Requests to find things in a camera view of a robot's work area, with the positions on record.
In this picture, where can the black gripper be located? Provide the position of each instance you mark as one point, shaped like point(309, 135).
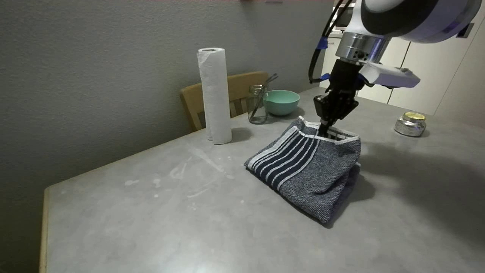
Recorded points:
point(339, 93)

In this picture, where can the blue striped cloth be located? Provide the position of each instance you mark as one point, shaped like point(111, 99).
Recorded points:
point(308, 169)

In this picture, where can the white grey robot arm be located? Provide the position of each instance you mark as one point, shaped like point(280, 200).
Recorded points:
point(403, 23)

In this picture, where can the green bowl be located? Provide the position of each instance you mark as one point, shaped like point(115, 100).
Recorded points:
point(282, 102)

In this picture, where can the clear glass jar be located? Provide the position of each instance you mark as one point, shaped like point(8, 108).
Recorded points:
point(258, 106)

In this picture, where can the microwave oven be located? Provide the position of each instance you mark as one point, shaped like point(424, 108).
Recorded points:
point(343, 17)

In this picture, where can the white cabinet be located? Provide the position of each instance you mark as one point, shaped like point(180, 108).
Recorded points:
point(429, 76)

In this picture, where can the white paper towel roll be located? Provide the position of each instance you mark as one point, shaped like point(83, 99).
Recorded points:
point(215, 96)

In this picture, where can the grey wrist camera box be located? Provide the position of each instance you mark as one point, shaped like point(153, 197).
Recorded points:
point(391, 76)

